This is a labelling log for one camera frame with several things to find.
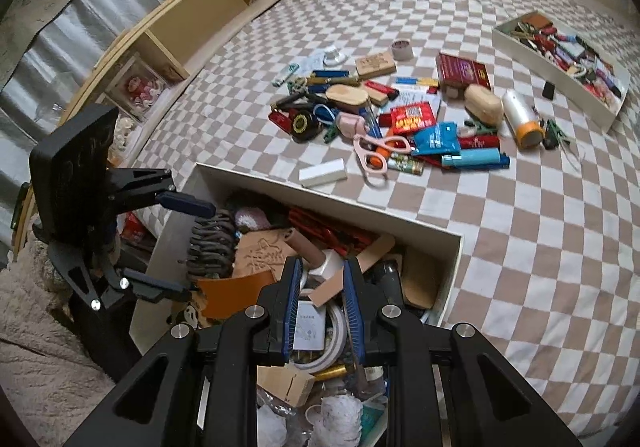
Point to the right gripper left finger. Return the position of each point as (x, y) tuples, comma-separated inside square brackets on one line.
[(198, 388)]

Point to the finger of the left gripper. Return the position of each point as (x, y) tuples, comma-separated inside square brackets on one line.
[(153, 290), (186, 204)]

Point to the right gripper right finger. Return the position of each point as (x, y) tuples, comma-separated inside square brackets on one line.
[(447, 386)]

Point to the grey knitted cloth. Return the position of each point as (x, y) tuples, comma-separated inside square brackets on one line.
[(212, 246)]

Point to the engraved leather tile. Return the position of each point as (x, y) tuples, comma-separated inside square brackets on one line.
[(259, 251)]

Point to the near white box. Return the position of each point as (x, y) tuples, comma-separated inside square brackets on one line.
[(149, 323)]

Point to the wooden shelf unit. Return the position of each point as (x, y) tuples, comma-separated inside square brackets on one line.
[(138, 56)]

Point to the beige fleece sleeve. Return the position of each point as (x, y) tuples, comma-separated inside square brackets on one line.
[(46, 373)]

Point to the black yellow tape measure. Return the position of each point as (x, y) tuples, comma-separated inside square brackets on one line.
[(304, 126)]

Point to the white rectangular block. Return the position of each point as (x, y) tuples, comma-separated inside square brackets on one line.
[(322, 174)]

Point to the pink scissors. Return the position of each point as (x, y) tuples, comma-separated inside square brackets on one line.
[(372, 152)]

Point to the wooden oval brush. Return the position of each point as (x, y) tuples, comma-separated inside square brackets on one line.
[(347, 98)]

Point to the light blue tube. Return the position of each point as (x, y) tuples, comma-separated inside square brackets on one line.
[(476, 159)]

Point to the red printed packet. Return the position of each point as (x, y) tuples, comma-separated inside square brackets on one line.
[(411, 118)]

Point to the engraved wooden block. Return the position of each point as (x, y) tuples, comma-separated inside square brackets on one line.
[(375, 65)]

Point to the blue pouch packet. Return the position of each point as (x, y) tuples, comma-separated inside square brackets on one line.
[(438, 139)]

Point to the brown tape roll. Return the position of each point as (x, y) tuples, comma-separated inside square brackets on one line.
[(401, 50)]

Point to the white bottle orange cap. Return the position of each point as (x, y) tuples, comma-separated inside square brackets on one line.
[(522, 120)]

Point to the green clip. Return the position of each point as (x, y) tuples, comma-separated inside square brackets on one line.
[(553, 135)]

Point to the beige oval wooden case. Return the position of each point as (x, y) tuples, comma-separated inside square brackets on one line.
[(483, 105)]

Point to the checkered bed sheet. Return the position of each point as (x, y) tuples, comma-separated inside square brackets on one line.
[(550, 263)]

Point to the dark red book box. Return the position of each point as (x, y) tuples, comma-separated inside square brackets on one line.
[(457, 72)]

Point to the small black square object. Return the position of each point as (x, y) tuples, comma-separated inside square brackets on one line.
[(548, 91)]

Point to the far white tray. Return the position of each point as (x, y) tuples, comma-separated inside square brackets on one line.
[(575, 63)]

